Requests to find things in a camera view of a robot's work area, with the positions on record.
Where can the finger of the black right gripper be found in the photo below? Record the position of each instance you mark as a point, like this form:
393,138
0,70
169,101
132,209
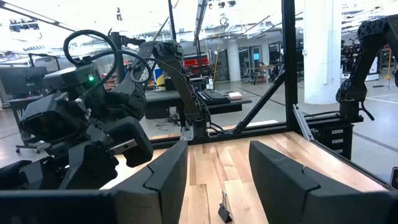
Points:
11,177
90,168

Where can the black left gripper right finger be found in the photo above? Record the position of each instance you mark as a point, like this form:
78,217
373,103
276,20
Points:
326,208

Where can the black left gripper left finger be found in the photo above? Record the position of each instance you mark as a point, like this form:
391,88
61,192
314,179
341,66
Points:
93,208

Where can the black binder clip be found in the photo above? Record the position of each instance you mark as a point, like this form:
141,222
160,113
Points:
224,213

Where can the black background robot arm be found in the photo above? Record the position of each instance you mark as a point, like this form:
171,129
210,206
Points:
363,62

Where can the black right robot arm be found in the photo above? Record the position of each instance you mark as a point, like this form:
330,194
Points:
174,71

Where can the dark grey side desk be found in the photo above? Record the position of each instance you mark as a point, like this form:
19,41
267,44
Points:
168,99

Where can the black drawer cabinet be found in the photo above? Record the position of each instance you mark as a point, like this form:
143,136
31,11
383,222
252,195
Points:
335,140

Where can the black backlit keyboard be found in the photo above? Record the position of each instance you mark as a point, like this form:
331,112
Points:
214,97

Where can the black computer monitor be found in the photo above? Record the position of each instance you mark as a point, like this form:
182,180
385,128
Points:
21,81

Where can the red shelf bin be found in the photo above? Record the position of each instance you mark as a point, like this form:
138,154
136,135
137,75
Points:
196,62

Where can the small white box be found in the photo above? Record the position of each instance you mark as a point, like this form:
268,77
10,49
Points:
235,96

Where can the white building pillar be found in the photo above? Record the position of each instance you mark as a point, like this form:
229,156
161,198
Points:
233,62
321,53

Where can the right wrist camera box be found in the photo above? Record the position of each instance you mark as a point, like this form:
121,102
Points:
49,121

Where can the black aluminium frame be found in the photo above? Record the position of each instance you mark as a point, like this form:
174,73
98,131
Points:
289,62

